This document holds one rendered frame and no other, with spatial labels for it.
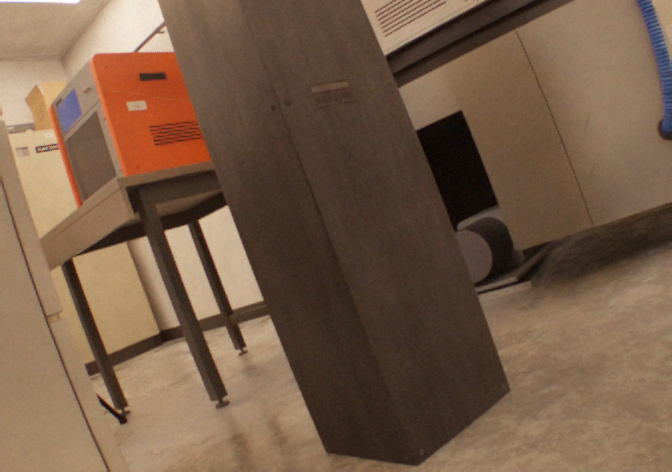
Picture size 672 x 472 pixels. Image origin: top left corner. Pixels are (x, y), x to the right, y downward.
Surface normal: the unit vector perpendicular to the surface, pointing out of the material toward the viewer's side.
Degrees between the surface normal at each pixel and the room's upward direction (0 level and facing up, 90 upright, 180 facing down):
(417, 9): 90
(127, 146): 90
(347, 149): 90
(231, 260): 90
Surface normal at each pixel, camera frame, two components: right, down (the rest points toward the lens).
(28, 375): 0.73, -0.29
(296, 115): 0.57, -0.24
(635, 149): -0.58, 0.20
